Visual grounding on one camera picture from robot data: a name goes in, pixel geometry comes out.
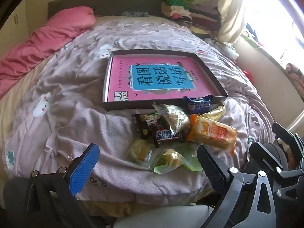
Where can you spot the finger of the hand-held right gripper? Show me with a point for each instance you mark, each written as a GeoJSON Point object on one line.
{"type": "Point", "coordinates": [288, 174]}
{"type": "Point", "coordinates": [282, 133]}

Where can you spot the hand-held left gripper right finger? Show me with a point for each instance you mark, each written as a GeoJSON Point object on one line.
{"type": "Point", "coordinates": [212, 168]}

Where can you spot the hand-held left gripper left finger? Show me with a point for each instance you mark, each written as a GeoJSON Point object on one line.
{"type": "Point", "coordinates": [85, 168]}

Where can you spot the orange snack packet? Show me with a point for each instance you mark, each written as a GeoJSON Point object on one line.
{"type": "Point", "coordinates": [213, 133]}

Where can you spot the green-wrapped yellow cake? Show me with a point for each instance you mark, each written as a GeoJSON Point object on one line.
{"type": "Point", "coordinates": [171, 159]}

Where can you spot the yellow snack packet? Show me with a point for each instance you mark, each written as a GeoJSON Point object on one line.
{"type": "Point", "coordinates": [215, 114]}

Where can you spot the brown chocolate bar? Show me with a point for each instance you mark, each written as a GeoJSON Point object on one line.
{"type": "Point", "coordinates": [167, 135]}

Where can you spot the clear-wrapped yellow cake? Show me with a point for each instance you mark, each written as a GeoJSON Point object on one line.
{"type": "Point", "coordinates": [140, 150]}

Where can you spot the clear-wrapped brown pastry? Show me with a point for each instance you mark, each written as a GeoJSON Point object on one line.
{"type": "Point", "coordinates": [174, 118]}

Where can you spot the blue snack packet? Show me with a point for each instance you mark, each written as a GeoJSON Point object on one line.
{"type": "Point", "coordinates": [198, 104]}

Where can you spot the black green pea packet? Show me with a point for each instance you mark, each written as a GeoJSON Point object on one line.
{"type": "Point", "coordinates": [142, 128]}

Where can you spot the pink tray with black rim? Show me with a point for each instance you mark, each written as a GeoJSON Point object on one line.
{"type": "Point", "coordinates": [133, 105]}

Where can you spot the orange patterned cushion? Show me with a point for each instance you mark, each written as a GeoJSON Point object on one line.
{"type": "Point", "coordinates": [295, 74]}

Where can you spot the white cloth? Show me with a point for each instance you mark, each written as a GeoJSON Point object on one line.
{"type": "Point", "coordinates": [231, 51]}

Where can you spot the pink book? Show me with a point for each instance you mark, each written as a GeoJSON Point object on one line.
{"type": "Point", "coordinates": [154, 80]}

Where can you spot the colourful cloth heap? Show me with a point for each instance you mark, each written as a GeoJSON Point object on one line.
{"type": "Point", "coordinates": [251, 32]}

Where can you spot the window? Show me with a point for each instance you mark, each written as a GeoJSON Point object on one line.
{"type": "Point", "coordinates": [273, 9]}

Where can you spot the cream curtain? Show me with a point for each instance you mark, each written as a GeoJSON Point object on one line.
{"type": "Point", "coordinates": [230, 11]}

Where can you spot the pink pillow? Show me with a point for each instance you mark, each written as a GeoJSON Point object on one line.
{"type": "Point", "coordinates": [42, 40]}

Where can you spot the pile of folded clothes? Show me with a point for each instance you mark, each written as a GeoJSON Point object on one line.
{"type": "Point", "coordinates": [201, 16]}

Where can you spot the cream wardrobe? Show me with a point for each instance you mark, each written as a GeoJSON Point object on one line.
{"type": "Point", "coordinates": [19, 28]}

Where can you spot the dark patterned cloth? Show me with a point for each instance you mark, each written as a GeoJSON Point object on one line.
{"type": "Point", "coordinates": [135, 13]}

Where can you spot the dark upholstered headboard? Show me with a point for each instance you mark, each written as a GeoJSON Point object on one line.
{"type": "Point", "coordinates": [118, 2]}

